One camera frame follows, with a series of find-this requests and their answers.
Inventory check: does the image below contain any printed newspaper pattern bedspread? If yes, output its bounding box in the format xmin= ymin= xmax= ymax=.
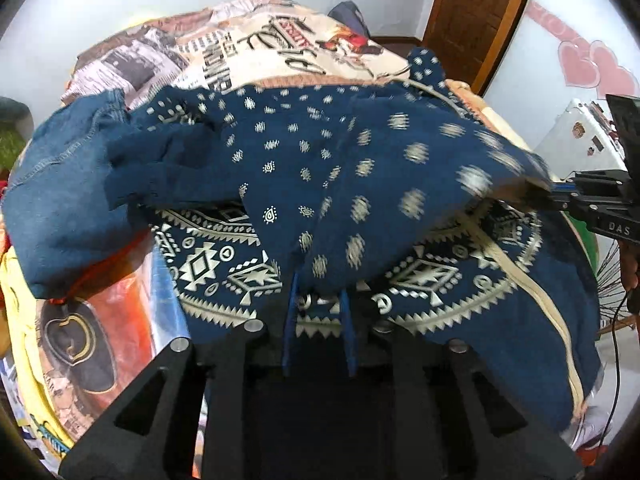
xmin=0 ymin=0 xmax=599 ymax=476

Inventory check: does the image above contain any navy patterned hooded garment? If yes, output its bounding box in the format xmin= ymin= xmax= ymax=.
xmin=105 ymin=50 xmax=601 ymax=431

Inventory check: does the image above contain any blue denim garment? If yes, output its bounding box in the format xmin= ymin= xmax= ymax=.
xmin=1 ymin=90 xmax=146 ymax=299

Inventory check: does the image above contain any white suitcase with stickers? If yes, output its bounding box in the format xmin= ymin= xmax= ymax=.
xmin=535 ymin=99 xmax=626 ymax=180

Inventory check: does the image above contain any yellow garment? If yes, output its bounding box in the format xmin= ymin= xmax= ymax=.
xmin=1 ymin=247 xmax=73 ymax=460

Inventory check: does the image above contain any dark teal cushion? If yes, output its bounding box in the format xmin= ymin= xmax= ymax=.
xmin=0 ymin=96 xmax=32 ymax=128

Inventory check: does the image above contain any white sliding wardrobe door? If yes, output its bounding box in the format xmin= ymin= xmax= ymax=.
xmin=484 ymin=0 xmax=639 ymax=151

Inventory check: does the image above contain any grey blue backpack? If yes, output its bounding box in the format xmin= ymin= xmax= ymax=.
xmin=328 ymin=0 xmax=371 ymax=38

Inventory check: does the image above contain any person right hand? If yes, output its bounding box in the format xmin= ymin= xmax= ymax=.
xmin=618 ymin=240 xmax=640 ymax=292

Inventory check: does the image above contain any brown wooden wardrobe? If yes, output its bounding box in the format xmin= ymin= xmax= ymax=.
xmin=422 ymin=0 xmax=528 ymax=96

